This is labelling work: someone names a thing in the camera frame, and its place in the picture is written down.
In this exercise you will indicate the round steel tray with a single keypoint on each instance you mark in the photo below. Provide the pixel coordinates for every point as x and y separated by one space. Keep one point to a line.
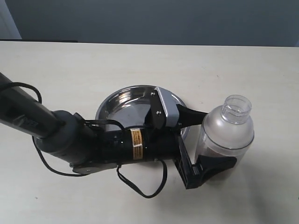
129 106

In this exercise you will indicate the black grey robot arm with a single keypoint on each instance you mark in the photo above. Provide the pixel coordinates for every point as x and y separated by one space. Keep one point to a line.
91 146

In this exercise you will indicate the clear plastic shaker bottle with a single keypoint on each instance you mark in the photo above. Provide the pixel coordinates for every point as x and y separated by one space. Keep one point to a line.
227 130

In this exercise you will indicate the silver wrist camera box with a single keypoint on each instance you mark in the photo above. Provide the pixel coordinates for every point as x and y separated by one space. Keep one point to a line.
163 108

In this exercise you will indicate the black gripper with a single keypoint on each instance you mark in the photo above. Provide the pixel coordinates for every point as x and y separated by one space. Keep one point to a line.
137 145

